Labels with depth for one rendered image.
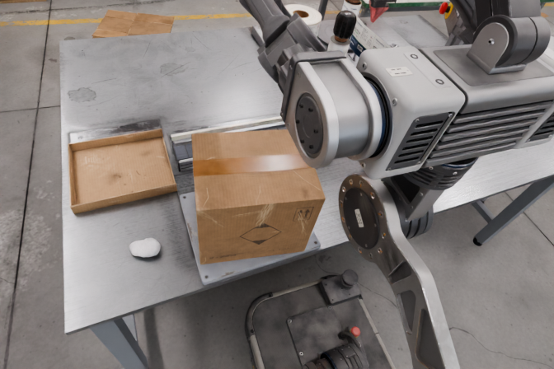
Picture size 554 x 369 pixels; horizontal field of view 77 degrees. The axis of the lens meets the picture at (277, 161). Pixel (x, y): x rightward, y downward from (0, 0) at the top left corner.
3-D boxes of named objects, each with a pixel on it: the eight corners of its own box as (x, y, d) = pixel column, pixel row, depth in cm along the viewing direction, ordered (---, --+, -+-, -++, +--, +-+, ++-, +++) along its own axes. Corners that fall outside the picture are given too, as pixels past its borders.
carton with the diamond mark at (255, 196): (287, 186, 117) (302, 128, 97) (304, 251, 102) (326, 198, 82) (195, 194, 110) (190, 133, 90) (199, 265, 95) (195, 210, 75)
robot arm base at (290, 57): (282, 123, 57) (294, 60, 48) (266, 93, 62) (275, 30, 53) (329, 117, 60) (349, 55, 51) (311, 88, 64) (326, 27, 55)
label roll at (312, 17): (280, 53, 167) (284, 24, 156) (272, 31, 179) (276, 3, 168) (320, 53, 171) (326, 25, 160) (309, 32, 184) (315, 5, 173)
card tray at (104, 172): (162, 136, 128) (161, 128, 125) (177, 191, 113) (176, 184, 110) (71, 151, 117) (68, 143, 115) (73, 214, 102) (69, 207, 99)
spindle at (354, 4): (346, 29, 189) (363, -27, 168) (354, 37, 184) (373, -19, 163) (332, 30, 186) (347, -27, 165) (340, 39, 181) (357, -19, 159)
